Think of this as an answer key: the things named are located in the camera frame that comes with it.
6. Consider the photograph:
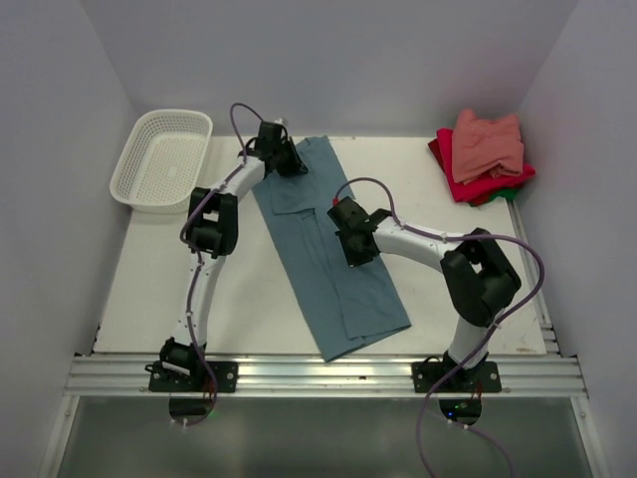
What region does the blue-grey t shirt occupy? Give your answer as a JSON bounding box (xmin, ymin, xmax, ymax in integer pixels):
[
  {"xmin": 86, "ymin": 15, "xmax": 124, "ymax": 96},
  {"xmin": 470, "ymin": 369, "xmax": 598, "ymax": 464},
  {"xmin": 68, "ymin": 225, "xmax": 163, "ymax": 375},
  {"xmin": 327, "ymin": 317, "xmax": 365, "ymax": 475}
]
[{"xmin": 252, "ymin": 136, "xmax": 411, "ymax": 361}]

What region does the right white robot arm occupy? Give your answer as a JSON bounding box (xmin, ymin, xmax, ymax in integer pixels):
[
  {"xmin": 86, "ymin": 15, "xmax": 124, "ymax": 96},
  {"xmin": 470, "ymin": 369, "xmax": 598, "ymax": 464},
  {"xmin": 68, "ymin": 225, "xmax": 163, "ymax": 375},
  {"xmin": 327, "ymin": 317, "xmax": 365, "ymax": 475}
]
[{"xmin": 327, "ymin": 196, "xmax": 522, "ymax": 391}]

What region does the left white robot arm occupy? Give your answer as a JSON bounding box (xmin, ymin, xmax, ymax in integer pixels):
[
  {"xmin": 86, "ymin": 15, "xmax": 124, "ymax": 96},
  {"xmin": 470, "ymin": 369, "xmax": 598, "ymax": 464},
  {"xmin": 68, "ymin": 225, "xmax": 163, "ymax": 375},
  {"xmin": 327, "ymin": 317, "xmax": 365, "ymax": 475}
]
[{"xmin": 158, "ymin": 121, "xmax": 308, "ymax": 391}]

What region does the white plastic basket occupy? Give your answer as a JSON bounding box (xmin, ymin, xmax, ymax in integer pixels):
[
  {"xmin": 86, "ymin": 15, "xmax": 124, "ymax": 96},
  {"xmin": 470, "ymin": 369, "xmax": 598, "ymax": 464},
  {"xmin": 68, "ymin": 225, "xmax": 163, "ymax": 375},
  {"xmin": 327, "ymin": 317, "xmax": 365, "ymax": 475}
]
[{"xmin": 109, "ymin": 109, "xmax": 213, "ymax": 214}]

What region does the folded red shirt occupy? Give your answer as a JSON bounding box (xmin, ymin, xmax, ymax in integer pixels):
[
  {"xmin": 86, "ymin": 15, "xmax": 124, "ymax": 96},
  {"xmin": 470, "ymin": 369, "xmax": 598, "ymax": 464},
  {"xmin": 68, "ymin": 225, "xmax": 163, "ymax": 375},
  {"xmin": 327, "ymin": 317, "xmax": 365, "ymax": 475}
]
[{"xmin": 428, "ymin": 128, "xmax": 536, "ymax": 207}]

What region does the folded salmon pink shirt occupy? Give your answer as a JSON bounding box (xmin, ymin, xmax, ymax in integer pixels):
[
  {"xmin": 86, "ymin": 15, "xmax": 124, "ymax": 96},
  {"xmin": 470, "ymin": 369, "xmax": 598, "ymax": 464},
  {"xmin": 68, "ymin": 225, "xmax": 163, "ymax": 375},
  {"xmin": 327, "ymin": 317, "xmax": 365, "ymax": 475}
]
[{"xmin": 452, "ymin": 109, "xmax": 525, "ymax": 184}]

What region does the folded green shirt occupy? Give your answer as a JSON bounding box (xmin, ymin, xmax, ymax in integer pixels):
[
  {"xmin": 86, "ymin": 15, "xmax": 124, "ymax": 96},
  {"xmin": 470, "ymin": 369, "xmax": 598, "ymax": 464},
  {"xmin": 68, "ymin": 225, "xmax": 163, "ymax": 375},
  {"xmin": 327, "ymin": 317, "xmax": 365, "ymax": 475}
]
[{"xmin": 487, "ymin": 188, "xmax": 520, "ymax": 203}]

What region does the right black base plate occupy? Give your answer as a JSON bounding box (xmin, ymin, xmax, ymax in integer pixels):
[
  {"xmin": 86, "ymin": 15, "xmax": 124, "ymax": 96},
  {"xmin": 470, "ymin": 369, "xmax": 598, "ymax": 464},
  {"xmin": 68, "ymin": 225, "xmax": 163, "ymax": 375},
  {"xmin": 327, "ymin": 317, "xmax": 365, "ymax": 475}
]
[{"xmin": 411, "ymin": 358, "xmax": 503, "ymax": 393}]

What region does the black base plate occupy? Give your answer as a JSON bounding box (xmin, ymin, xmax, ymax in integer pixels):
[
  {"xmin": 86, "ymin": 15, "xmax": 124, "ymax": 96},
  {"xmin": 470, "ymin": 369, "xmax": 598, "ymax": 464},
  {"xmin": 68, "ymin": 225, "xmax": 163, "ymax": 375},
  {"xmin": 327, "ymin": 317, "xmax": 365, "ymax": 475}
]
[
  {"xmin": 411, "ymin": 358, "xmax": 503, "ymax": 393},
  {"xmin": 144, "ymin": 360, "xmax": 239, "ymax": 393}
]

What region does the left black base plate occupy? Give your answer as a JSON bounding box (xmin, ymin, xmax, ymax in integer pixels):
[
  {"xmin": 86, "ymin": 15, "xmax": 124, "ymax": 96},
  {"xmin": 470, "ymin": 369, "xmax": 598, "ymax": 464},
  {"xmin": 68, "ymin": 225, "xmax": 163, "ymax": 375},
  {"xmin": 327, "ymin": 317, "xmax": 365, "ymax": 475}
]
[{"xmin": 144, "ymin": 360, "xmax": 239, "ymax": 393}]

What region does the aluminium rail frame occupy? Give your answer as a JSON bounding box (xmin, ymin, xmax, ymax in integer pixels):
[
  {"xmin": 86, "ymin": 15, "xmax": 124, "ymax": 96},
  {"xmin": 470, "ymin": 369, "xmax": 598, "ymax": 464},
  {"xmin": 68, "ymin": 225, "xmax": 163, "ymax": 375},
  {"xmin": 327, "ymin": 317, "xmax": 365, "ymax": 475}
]
[{"xmin": 40, "ymin": 212, "xmax": 609, "ymax": 477}]

